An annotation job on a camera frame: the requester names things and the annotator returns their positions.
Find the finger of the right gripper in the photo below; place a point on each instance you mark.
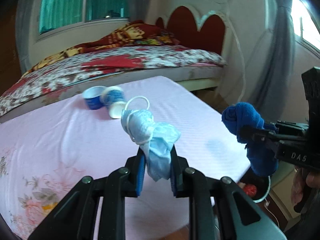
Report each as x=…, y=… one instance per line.
x=265, y=138
x=275, y=126

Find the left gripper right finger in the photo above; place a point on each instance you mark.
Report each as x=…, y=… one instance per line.
x=177, y=167

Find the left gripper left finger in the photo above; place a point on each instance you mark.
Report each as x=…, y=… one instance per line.
x=136, y=165

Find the dark blue cloth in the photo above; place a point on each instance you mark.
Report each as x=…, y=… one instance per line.
x=243, y=121

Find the light blue face mask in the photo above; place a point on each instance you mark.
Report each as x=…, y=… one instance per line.
x=155, y=139

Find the red plastic bag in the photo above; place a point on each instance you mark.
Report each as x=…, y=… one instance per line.
x=250, y=190

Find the black trash bucket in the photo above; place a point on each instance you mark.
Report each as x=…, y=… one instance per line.
x=263, y=185

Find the person's right hand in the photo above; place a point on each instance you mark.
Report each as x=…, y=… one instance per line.
x=312, y=180

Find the grey blue curtain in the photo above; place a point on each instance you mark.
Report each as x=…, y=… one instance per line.
x=273, y=84

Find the blue patterned paper cup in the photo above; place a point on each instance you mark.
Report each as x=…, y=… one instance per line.
x=113, y=99

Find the dark blue paper cup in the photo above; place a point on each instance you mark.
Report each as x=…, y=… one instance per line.
x=91, y=97

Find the floral quilt bed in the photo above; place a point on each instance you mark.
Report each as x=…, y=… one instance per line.
x=73, y=75

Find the side window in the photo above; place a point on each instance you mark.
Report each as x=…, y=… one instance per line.
x=303, y=25

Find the red heart headboard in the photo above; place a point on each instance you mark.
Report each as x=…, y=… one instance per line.
x=209, y=35

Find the red patterned blanket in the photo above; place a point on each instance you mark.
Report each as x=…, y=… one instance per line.
x=136, y=33

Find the window with green curtain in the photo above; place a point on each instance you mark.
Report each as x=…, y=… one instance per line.
x=55, y=16

